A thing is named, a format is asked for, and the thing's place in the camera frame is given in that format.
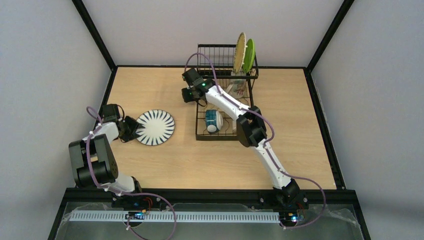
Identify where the blue striped white plate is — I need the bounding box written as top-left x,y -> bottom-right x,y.
136,109 -> 176,146

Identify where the black rimmed white bowl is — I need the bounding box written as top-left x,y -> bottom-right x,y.
204,109 -> 223,134

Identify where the black wire dish rack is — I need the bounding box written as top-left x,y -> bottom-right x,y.
194,43 -> 260,142

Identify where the woven bamboo plate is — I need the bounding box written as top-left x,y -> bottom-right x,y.
233,32 -> 247,74

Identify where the green plastic plate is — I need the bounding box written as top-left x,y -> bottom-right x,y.
242,38 -> 256,74

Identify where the plain white bowl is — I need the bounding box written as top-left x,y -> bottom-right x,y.
231,120 -> 237,135

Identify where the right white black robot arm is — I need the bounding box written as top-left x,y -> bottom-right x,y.
181,68 -> 304,206

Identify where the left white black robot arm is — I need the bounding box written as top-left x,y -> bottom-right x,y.
68,104 -> 144,197

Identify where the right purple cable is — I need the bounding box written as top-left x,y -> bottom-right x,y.
184,52 -> 328,230

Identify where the white slotted cable duct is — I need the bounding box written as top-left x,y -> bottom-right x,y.
69,210 -> 280,223

